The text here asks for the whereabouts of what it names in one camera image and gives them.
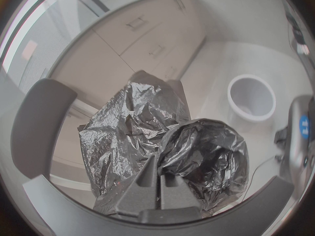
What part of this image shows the beige cabinet with drawers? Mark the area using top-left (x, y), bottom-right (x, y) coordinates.
top-left (48, 0), bottom-right (207, 117)

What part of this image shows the black plastic bag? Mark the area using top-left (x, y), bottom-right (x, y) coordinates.
top-left (78, 70), bottom-right (249, 215)

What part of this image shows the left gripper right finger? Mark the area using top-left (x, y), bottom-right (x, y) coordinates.
top-left (160, 174), bottom-right (202, 211)

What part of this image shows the white trash bin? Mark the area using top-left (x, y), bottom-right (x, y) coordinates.
top-left (227, 74), bottom-right (276, 124)

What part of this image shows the thin black cable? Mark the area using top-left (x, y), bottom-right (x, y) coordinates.
top-left (248, 156), bottom-right (281, 190)

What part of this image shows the window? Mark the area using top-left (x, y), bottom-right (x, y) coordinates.
top-left (0, 0), bottom-right (109, 95)

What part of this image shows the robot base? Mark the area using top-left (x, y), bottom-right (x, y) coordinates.
top-left (274, 95), bottom-right (315, 181)

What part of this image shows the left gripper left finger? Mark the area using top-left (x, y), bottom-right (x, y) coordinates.
top-left (117, 154), bottom-right (159, 217)

